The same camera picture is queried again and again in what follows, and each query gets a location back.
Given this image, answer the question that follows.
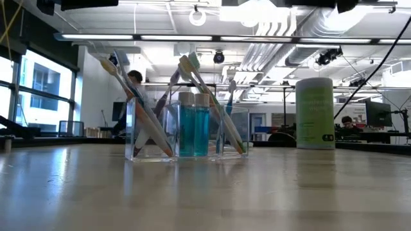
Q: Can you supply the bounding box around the silver ventilation duct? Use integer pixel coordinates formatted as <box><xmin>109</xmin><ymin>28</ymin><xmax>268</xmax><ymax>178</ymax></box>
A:
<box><xmin>284</xmin><ymin>9</ymin><xmax>363</xmax><ymax>67</ymax></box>

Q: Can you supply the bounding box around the black beam with light strips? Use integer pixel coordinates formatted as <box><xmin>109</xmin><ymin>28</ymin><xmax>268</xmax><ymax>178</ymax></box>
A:
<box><xmin>53</xmin><ymin>31</ymin><xmax>411</xmax><ymax>46</ymax></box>

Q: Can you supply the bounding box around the green and white toothbrush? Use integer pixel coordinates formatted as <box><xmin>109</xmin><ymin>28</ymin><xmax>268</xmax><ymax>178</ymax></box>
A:
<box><xmin>188</xmin><ymin>51</ymin><xmax>245</xmax><ymax>151</ymax></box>
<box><xmin>177</xmin><ymin>55</ymin><xmax>247</xmax><ymax>155</ymax></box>

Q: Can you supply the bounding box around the blue and white toothbrush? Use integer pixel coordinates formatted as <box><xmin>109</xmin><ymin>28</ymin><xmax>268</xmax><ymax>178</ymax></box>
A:
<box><xmin>214</xmin><ymin>79</ymin><xmax>238</xmax><ymax>155</ymax></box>

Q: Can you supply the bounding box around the purple and white toothbrush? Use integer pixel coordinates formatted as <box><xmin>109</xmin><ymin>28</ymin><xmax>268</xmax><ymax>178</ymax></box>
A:
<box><xmin>132</xmin><ymin>68</ymin><xmax>181</xmax><ymax>158</ymax></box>

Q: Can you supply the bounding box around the black desk monitor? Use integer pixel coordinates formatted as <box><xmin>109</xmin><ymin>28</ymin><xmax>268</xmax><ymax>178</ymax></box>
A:
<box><xmin>365</xmin><ymin>99</ymin><xmax>393</xmax><ymax>128</ymax></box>

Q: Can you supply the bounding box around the green wipes canister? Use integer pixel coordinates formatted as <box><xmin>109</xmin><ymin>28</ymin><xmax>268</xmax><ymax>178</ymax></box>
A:
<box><xmin>295</xmin><ymin>76</ymin><xmax>337</xmax><ymax>150</ymax></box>

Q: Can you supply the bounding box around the white ring light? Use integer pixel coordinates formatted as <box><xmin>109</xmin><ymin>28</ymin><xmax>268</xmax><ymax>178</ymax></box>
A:
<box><xmin>188</xmin><ymin>5</ymin><xmax>207</xmax><ymax>27</ymax></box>

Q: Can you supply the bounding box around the person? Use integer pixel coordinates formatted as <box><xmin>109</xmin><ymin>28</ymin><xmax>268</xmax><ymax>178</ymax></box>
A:
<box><xmin>110</xmin><ymin>69</ymin><xmax>153</xmax><ymax>137</ymax></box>
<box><xmin>340</xmin><ymin>115</ymin><xmax>362</xmax><ymax>135</ymax></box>

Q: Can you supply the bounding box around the orange and white toothbrush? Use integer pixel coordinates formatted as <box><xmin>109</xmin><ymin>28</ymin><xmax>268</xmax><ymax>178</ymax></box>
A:
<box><xmin>97</xmin><ymin>56</ymin><xmax>175</xmax><ymax>158</ymax></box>
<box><xmin>113</xmin><ymin>49</ymin><xmax>171</xmax><ymax>145</ymax></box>

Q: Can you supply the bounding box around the black wall monitor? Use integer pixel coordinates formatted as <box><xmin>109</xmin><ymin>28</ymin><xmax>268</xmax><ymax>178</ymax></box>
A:
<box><xmin>112</xmin><ymin>101</ymin><xmax>128</xmax><ymax>122</ymax></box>

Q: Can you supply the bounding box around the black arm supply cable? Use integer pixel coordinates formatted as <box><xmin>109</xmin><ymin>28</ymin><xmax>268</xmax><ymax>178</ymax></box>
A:
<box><xmin>333</xmin><ymin>15</ymin><xmax>411</xmax><ymax>120</ymax></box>

